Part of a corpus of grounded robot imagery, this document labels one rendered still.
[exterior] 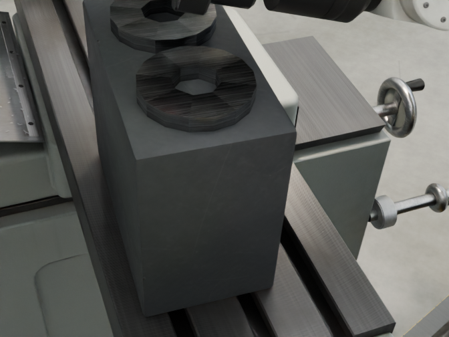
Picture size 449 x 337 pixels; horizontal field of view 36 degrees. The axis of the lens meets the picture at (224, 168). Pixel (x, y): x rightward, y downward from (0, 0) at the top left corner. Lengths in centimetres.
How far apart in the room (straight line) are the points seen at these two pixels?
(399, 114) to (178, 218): 88
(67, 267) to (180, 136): 64
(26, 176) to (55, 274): 21
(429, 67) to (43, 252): 198
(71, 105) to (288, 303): 35
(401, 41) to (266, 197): 236
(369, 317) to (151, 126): 27
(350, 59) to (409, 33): 34
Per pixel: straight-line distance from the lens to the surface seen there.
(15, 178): 95
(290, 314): 62
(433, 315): 139
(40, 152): 93
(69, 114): 81
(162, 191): 49
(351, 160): 114
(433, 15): 55
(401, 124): 135
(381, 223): 129
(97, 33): 59
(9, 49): 106
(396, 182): 221
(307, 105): 115
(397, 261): 199
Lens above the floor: 148
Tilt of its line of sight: 44 degrees down
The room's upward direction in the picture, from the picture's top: 4 degrees clockwise
